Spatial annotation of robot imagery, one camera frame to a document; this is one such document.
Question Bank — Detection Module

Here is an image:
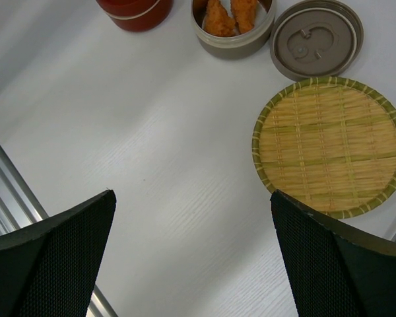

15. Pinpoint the red-banded metal tin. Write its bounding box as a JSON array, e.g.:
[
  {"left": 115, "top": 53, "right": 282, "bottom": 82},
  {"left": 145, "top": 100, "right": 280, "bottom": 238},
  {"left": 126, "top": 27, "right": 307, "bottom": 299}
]
[{"left": 96, "top": 0, "right": 174, "bottom": 32}]

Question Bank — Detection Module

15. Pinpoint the aluminium mounting rail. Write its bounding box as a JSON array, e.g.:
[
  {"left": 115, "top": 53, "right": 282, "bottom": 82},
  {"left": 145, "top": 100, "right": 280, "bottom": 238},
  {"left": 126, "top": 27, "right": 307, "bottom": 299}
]
[{"left": 0, "top": 146, "right": 115, "bottom": 316}]

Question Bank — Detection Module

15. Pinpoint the brown-banded metal tin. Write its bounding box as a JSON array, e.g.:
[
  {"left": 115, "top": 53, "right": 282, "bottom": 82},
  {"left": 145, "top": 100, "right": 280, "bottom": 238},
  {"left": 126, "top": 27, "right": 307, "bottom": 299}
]
[{"left": 191, "top": 1, "right": 277, "bottom": 59}]

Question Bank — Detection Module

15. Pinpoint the round bamboo plate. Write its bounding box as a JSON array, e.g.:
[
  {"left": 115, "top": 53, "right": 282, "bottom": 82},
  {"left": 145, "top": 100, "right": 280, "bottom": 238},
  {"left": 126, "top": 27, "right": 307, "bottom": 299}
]
[{"left": 251, "top": 77, "right": 396, "bottom": 219}]

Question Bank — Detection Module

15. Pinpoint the orange fried food piece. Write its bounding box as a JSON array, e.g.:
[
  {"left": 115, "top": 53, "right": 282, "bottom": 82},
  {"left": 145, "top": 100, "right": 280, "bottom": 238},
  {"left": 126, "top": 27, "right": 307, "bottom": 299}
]
[{"left": 204, "top": 0, "right": 236, "bottom": 38}]

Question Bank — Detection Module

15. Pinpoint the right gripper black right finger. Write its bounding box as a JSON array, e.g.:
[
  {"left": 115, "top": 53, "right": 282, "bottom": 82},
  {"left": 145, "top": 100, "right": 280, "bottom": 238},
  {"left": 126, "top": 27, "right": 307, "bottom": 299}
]
[{"left": 271, "top": 190, "right": 396, "bottom": 316}]

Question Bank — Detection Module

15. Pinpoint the brown round lid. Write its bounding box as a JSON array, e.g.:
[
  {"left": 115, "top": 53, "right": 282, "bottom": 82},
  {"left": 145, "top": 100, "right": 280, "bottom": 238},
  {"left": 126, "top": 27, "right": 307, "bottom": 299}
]
[{"left": 270, "top": 1, "right": 364, "bottom": 81}]

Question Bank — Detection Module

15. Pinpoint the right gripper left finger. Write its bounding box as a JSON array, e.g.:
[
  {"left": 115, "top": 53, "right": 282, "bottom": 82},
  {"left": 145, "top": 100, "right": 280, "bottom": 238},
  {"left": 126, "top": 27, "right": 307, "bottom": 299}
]
[{"left": 0, "top": 190, "right": 116, "bottom": 316}]

